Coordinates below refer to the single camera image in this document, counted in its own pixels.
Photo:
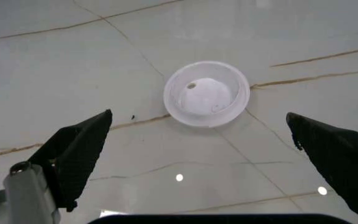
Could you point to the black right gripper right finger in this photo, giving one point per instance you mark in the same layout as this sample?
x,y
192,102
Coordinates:
x,y
337,154

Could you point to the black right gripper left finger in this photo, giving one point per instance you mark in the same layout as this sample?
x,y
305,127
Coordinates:
x,y
73,149

